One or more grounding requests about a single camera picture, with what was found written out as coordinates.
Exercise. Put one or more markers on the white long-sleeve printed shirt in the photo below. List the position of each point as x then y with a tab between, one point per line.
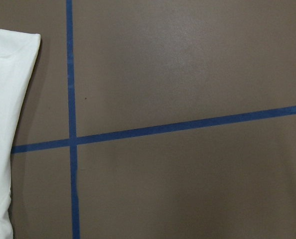
18	54

